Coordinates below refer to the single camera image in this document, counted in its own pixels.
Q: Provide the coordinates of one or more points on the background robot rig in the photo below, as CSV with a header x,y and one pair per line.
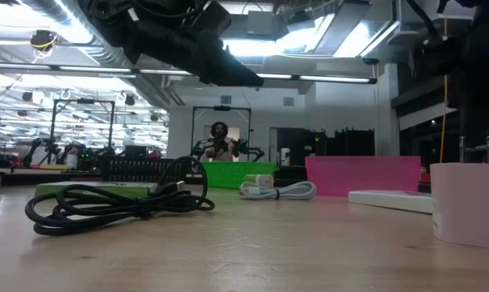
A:
x,y
193,130
53,121

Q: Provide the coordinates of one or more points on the silver ventilation duct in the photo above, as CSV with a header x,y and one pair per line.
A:
x,y
106,57

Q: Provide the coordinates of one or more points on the black background cabinets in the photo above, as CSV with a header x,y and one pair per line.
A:
x,y
349,142

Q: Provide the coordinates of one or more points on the black slotted plastic basket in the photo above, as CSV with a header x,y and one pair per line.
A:
x,y
130,170

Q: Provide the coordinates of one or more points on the white adapter product box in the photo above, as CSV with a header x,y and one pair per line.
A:
x,y
390,200
65,187

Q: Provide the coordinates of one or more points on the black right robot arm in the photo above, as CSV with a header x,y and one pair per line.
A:
x,y
483,61

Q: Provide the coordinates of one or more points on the green slotted plastic basket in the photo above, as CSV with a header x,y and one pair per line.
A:
x,y
228,174

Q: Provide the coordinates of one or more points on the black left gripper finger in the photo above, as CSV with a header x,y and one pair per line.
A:
x,y
220,69

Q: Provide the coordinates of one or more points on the person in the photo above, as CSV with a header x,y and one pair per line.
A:
x,y
221,146

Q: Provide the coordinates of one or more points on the pink earbuds case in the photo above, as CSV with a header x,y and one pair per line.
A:
x,y
471,203

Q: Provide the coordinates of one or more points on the translucent red-pink plastic bin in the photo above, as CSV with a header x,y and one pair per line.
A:
x,y
361,176

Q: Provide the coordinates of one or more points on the overhead LED light bar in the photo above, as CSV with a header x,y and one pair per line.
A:
x,y
333,78

